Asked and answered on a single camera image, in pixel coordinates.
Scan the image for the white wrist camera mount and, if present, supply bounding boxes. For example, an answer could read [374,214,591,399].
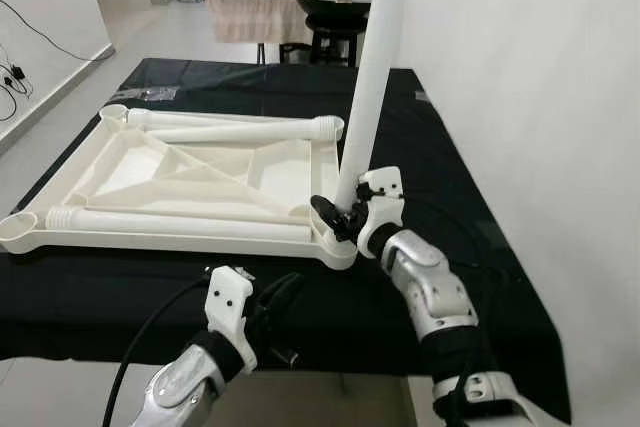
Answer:
[205,265,256,373]
[355,167,406,258]

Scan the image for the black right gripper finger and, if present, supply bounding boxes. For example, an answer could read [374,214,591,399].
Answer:
[310,194,347,239]

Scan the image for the clear plastic wrap piece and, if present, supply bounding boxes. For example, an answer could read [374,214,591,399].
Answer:
[118,87,181,101]

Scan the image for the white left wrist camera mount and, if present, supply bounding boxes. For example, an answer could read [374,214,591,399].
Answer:
[205,265,256,373]

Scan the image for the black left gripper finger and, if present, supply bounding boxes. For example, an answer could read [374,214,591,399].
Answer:
[256,271,304,324]

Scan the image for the black hanging wall cables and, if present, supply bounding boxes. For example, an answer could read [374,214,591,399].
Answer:
[0,0,106,123]

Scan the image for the white plastic children table top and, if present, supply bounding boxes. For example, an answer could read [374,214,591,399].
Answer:
[0,104,359,270]

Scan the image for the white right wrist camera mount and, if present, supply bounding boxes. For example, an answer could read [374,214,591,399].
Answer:
[355,167,406,258]

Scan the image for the black round bowl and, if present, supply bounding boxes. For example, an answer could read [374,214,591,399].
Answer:
[293,0,376,30]

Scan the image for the black stool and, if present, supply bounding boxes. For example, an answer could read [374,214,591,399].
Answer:
[280,12,366,66]

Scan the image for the black table cloth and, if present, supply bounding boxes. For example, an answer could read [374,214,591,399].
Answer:
[0,57,573,423]

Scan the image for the white plastic table leg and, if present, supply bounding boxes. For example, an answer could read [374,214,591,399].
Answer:
[125,107,331,130]
[335,0,416,213]
[148,115,346,145]
[45,205,313,243]

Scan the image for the beige cloth covered table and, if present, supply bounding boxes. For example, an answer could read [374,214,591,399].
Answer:
[205,0,316,45]

